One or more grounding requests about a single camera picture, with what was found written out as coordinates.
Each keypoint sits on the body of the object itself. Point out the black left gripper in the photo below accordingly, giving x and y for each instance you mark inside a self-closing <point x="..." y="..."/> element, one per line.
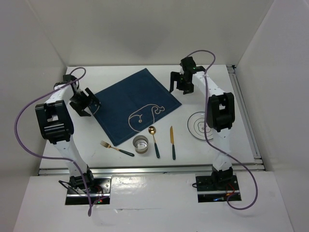
<point x="89" y="100"/>

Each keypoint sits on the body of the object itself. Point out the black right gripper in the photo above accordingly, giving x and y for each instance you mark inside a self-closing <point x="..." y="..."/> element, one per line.
<point x="175" y="76"/>

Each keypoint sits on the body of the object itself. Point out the blue whale placemat cloth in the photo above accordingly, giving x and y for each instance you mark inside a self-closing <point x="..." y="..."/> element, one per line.
<point x="132" y="105"/>

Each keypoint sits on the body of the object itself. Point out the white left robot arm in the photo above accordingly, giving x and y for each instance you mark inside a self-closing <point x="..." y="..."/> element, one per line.
<point x="57" y="127"/>

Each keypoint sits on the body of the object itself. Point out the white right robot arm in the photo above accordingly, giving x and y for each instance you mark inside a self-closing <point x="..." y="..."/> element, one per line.
<point x="219" y="115"/>

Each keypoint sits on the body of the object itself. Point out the small metal cup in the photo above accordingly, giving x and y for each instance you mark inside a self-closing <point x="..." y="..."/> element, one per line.
<point x="140" y="144"/>

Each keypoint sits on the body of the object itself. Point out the gold fork green handle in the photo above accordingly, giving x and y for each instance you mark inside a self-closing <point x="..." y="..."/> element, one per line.
<point x="107" y="145"/>

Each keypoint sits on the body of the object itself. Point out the gold knife green handle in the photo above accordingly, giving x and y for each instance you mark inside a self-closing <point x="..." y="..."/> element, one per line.
<point x="172" y="142"/>

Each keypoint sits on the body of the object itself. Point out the gold spoon green handle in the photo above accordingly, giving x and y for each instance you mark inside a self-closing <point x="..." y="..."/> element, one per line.
<point x="152" y="131"/>

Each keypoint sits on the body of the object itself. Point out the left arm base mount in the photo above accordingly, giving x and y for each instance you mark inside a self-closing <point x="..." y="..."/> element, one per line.
<point x="100" y="192"/>

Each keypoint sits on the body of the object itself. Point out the front aluminium rail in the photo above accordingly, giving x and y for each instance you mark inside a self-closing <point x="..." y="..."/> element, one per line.
<point x="144" y="170"/>

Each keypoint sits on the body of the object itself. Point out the aluminium rail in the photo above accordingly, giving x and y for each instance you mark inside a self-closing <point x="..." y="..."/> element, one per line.
<point x="144" y="170"/>
<point x="258" y="161"/>

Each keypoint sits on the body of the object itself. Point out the right side aluminium rail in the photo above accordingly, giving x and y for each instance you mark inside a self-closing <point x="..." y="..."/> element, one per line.
<point x="258" y="161"/>

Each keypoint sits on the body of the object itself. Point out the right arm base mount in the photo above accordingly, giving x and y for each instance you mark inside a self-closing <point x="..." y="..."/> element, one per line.
<point x="217" y="187"/>

